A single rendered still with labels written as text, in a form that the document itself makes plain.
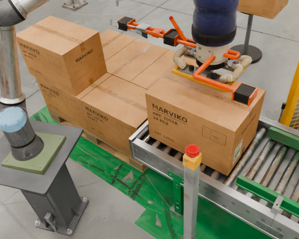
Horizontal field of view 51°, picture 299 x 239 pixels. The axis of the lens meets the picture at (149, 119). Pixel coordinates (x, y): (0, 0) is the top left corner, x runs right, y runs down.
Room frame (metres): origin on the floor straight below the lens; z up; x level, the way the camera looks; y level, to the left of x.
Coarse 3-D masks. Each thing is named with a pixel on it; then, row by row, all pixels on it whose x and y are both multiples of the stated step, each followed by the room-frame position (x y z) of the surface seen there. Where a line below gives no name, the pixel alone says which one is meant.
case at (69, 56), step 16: (32, 32) 2.42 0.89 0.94; (48, 32) 2.39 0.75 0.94; (64, 32) 2.36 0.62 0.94; (80, 32) 2.33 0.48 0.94; (96, 32) 2.31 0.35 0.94; (32, 48) 2.26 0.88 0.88; (48, 48) 2.13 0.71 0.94; (64, 48) 2.11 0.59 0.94; (80, 48) 2.15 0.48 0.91; (96, 48) 2.27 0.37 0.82; (32, 64) 2.33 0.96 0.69; (48, 64) 2.16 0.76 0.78; (64, 64) 2.02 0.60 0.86; (80, 64) 2.12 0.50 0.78; (96, 64) 2.24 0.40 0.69; (48, 80) 2.22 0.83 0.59; (64, 80) 2.07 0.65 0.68; (80, 80) 2.09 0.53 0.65
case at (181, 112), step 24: (168, 72) 1.66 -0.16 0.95; (168, 96) 1.42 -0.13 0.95; (192, 96) 1.40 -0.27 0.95; (216, 96) 1.38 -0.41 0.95; (168, 120) 1.37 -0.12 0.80; (192, 120) 1.26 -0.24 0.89; (216, 120) 1.18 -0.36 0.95; (240, 120) 1.16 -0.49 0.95; (168, 144) 1.37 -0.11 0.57; (216, 144) 1.15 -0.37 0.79; (240, 144) 1.18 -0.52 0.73; (216, 168) 1.14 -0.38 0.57
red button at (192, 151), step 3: (192, 144) 0.96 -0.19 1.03; (186, 147) 0.94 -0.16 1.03; (189, 147) 0.93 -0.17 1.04; (192, 147) 0.93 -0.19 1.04; (195, 147) 0.93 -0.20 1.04; (198, 147) 0.93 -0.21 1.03; (186, 150) 0.92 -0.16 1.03; (189, 150) 0.92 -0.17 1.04; (192, 150) 0.92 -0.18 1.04; (195, 150) 0.91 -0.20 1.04; (198, 150) 0.91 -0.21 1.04; (186, 153) 0.91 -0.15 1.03; (189, 153) 0.90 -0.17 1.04; (192, 153) 0.90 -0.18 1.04; (195, 153) 0.90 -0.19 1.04; (198, 153) 0.90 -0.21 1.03; (189, 156) 0.91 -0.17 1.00; (192, 156) 0.89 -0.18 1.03; (195, 156) 0.89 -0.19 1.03
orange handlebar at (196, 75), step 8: (136, 24) 1.79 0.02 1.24; (152, 32) 1.65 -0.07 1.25; (160, 32) 1.67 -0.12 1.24; (192, 40) 1.53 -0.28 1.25; (224, 56) 1.36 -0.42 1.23; (232, 56) 1.33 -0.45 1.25; (240, 56) 1.34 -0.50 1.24; (208, 64) 1.30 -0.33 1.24; (200, 72) 1.23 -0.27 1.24; (200, 80) 1.18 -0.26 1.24; (208, 80) 1.16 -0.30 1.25; (224, 88) 1.10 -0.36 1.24; (232, 88) 1.08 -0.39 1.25
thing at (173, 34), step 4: (172, 28) 1.65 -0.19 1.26; (168, 32) 1.63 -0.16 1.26; (172, 32) 1.62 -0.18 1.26; (176, 32) 1.62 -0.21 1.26; (164, 36) 1.58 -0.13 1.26; (168, 36) 1.59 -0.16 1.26; (172, 36) 1.58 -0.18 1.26; (176, 36) 1.56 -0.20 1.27; (164, 40) 1.59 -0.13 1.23; (168, 40) 1.57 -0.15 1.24; (172, 40) 1.54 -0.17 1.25; (176, 40) 1.55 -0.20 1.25; (168, 44) 1.56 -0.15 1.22; (172, 44) 1.54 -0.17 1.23; (176, 44) 1.55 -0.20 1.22
